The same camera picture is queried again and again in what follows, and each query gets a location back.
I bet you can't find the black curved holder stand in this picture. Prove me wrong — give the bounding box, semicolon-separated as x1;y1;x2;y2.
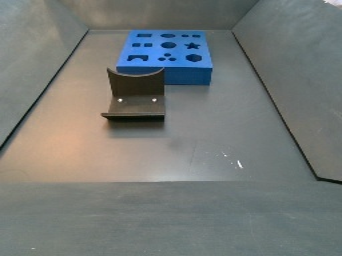
101;69;165;120

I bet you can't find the blue shape sorter block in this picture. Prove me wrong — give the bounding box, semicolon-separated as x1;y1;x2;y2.
116;30;212;85

